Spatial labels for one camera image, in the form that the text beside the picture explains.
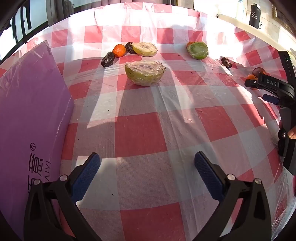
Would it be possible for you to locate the dark dried date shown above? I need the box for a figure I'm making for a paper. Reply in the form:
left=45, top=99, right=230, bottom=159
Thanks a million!
left=125, top=42, right=137, bottom=54
left=101, top=52, right=115, bottom=68
left=220, top=57, right=233, bottom=69

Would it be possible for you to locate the dark window frame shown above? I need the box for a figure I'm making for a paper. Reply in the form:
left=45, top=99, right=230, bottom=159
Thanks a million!
left=0, top=0, right=93, bottom=62

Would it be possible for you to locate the purple cardboard box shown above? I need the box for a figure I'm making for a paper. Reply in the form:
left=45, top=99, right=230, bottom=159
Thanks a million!
left=0, top=40, right=75, bottom=234

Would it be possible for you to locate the black bottle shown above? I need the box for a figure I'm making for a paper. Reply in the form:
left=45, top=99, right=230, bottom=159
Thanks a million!
left=249, top=3, right=262, bottom=29

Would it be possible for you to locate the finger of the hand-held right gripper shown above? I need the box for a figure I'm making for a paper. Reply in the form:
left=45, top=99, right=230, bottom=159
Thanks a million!
left=262, top=94, right=280, bottom=106
left=245, top=73, right=282, bottom=92

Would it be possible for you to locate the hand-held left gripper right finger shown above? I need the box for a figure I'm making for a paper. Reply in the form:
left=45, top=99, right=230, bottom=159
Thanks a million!
left=194, top=151, right=272, bottom=241

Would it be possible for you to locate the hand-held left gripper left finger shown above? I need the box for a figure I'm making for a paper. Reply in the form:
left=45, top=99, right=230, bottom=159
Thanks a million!
left=23, top=152, right=102, bottom=241

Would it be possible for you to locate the tangerine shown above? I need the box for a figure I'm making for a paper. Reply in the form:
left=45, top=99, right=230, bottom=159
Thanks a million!
left=112, top=44, right=127, bottom=58

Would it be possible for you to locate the red checked tablecloth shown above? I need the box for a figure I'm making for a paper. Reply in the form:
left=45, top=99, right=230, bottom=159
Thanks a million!
left=0, top=2, right=296, bottom=241

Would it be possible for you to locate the yellow apple half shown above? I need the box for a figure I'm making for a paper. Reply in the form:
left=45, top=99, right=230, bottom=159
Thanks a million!
left=125, top=60, right=167, bottom=87
left=132, top=42, right=158, bottom=57

